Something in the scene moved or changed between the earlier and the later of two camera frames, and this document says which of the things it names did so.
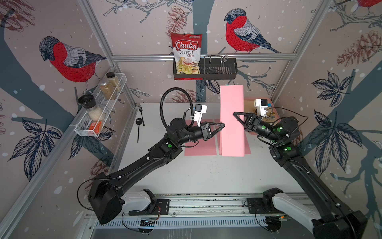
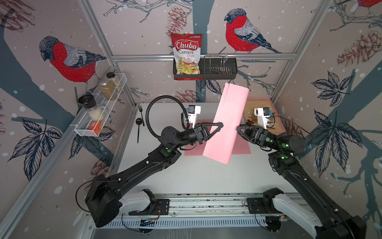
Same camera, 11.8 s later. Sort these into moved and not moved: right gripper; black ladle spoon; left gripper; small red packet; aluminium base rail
Moved: right gripper
Not moved: black ladle spoon; small red packet; left gripper; aluminium base rail
